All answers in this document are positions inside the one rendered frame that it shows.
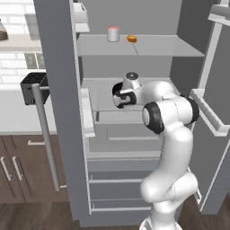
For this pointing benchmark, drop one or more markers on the white fridge door bin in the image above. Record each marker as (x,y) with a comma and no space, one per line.
(81,18)
(211,112)
(220,13)
(87,115)

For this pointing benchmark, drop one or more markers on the grey fridge door with bins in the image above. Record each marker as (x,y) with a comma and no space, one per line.
(215,90)

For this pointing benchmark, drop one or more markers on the small orange food item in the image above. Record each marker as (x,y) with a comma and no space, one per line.
(131,38)

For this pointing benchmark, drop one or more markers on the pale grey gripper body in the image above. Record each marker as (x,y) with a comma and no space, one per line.
(131,108)

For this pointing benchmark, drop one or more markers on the grey fridge drawer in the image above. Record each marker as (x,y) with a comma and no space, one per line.
(116,190)

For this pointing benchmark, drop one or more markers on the grey fridge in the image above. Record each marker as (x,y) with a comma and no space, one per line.
(155,18)

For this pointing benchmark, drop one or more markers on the glass fridge shelf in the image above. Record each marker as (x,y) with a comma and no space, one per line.
(143,46)
(100,95)

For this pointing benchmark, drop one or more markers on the white can with red top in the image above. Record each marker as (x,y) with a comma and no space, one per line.
(113,34)

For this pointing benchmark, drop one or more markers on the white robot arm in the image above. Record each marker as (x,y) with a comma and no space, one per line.
(170,155)

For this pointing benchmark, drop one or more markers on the white wall shelf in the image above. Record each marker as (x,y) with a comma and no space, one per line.
(18,45)

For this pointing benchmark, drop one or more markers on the brown cupboard door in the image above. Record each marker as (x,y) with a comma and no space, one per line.
(39,167)
(6,191)

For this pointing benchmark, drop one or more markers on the grey wall outlet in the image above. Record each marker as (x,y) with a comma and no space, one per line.
(34,60)

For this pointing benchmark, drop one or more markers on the brown and grey jar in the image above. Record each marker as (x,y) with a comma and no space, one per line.
(2,31)

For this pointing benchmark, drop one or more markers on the black toaster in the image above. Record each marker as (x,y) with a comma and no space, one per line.
(30,90)

